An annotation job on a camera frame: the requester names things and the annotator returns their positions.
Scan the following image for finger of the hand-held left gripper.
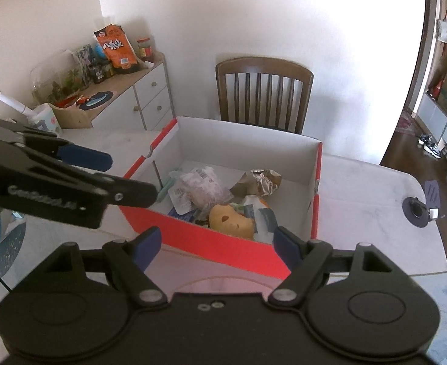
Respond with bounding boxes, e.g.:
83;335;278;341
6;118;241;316
91;174;159;210
17;128;114;173

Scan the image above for orange snack bag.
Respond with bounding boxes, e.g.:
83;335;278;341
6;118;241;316
93;24;140;75

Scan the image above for white printed cup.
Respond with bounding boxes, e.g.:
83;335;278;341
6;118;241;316
27;103;63;136

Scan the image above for small teal packet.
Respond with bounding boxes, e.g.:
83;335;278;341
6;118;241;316
157;170;180;203

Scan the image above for small dark jar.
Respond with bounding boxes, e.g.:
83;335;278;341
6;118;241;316
88;62;107;85

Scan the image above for black phone stand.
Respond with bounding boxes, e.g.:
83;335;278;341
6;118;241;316
402;178;447;229

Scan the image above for blue and white snack packet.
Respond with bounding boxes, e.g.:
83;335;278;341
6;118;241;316
168;184;197;217

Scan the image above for white side cabinet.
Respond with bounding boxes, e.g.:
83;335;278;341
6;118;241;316
50;51;175;132

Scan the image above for yellow plush toy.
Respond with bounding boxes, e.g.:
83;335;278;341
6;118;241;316
208;203;255;240

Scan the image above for round blue mat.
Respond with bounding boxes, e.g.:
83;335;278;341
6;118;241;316
82;91;117;109

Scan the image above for dark sneakers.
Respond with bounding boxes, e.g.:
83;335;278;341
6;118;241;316
418;133;445;159

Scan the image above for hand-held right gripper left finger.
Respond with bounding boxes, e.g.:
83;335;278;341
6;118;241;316
43;226;169;310

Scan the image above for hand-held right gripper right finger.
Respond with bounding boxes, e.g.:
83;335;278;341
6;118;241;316
268;226;395;310

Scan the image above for brown wooden chair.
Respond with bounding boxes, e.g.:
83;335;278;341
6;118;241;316
215;57;315;135

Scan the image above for red lid jar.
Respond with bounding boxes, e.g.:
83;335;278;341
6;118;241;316
137;37;154;62

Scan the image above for silver brown foil packet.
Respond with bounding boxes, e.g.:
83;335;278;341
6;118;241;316
229;168;283;197

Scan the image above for red cardboard box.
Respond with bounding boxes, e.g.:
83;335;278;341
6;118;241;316
119;116;323;280

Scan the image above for white paper roll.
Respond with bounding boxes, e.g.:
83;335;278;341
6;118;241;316
0;92;34;117

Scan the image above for glass fish bowl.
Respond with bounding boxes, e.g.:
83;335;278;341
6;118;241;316
30;49;92;106

